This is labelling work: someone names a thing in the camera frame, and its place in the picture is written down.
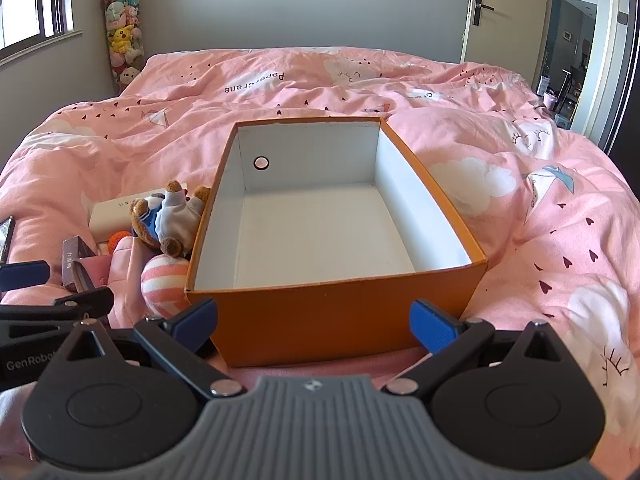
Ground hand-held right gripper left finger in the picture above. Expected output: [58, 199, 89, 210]
[64, 297, 246, 401]

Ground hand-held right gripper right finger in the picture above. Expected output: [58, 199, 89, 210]
[381, 299, 576, 396]

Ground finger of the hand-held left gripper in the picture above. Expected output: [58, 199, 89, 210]
[0, 286, 115, 328]
[0, 261, 51, 292]

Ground white plush pink striped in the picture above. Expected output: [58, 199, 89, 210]
[141, 254, 193, 317]

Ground pink pouch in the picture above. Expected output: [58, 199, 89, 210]
[75, 237, 151, 331]

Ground brown plush bear blue outfit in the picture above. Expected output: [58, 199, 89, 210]
[130, 180, 213, 261]

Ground orange cardboard box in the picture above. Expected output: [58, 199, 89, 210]
[185, 116, 488, 368]

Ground black phone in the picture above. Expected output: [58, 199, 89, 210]
[0, 216, 16, 263]

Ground white rectangular box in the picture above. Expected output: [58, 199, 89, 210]
[89, 191, 168, 243]

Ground pink printed blanket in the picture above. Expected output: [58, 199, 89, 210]
[0, 46, 633, 466]

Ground hanging plush toy organiser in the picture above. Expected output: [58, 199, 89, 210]
[100, 0, 146, 86]

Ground window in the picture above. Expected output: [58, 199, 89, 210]
[0, 0, 83, 63]

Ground white door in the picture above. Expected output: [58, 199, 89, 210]
[460, 0, 556, 66]

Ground black door handle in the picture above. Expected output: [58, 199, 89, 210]
[469, 0, 496, 26]

